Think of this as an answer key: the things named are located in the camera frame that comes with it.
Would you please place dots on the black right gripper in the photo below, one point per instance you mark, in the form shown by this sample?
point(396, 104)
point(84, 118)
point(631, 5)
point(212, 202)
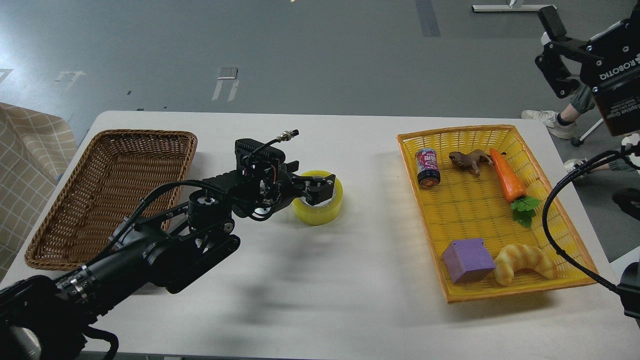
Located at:
point(610, 67)

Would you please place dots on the yellow plastic basket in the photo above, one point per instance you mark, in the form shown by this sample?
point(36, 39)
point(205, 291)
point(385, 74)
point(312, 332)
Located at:
point(465, 206)

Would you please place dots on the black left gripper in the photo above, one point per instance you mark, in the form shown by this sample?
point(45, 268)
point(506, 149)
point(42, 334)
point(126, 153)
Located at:
point(314, 190)

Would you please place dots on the white sneaker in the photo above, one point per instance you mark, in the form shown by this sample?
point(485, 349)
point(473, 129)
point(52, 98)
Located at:
point(573, 164)
point(550, 120)

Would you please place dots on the brown toy animal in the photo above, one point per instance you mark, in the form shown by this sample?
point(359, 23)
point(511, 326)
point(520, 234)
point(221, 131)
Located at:
point(470, 161)

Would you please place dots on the office chair leg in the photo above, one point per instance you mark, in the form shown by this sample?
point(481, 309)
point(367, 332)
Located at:
point(578, 141)

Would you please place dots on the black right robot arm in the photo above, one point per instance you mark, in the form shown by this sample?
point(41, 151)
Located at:
point(610, 198)

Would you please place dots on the toy croissant bread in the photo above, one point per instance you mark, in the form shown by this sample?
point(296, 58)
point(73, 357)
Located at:
point(517, 257)

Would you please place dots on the beige checkered cloth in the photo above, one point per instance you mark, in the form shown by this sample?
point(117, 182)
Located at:
point(35, 150)

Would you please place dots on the person in green trousers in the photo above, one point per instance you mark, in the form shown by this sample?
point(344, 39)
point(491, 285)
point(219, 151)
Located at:
point(563, 124)

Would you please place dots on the small soda can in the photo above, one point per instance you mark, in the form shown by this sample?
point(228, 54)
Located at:
point(428, 172)

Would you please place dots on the brown wicker basket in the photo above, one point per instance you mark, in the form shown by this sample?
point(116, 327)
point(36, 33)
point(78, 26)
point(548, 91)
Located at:
point(118, 168)

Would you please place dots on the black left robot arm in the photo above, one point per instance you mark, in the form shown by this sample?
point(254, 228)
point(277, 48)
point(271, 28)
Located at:
point(177, 233)

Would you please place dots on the orange toy carrot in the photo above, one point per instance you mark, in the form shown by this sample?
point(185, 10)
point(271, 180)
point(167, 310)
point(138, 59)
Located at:
point(522, 205)

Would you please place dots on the yellow tape roll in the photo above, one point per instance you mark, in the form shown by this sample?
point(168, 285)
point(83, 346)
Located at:
point(315, 215)

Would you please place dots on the purple cube block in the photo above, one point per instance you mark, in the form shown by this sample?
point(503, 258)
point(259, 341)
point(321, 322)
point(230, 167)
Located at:
point(468, 260)

